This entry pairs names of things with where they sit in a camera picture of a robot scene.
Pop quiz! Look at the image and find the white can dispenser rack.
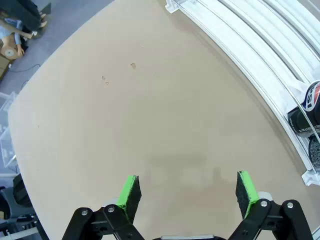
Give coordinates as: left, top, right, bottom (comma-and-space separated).
164, 0, 320, 187

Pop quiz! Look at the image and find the lying mannequin light blue shirt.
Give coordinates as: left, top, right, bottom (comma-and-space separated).
0, 17, 26, 61

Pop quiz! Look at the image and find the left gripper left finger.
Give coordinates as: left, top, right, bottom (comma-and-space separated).
61, 174, 146, 240

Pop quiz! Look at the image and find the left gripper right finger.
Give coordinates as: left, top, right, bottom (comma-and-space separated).
226, 170, 315, 240

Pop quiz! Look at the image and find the mannequin navy top cream jacket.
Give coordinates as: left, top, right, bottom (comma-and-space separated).
0, 0, 48, 33

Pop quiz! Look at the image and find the thin black cable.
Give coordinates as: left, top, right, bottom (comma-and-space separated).
8, 63, 41, 74

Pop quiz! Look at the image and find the black mannequin base plate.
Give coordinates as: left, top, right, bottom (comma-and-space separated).
39, 2, 53, 15

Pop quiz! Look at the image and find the clear plastic storage bin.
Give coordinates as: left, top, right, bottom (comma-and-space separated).
0, 91, 20, 175

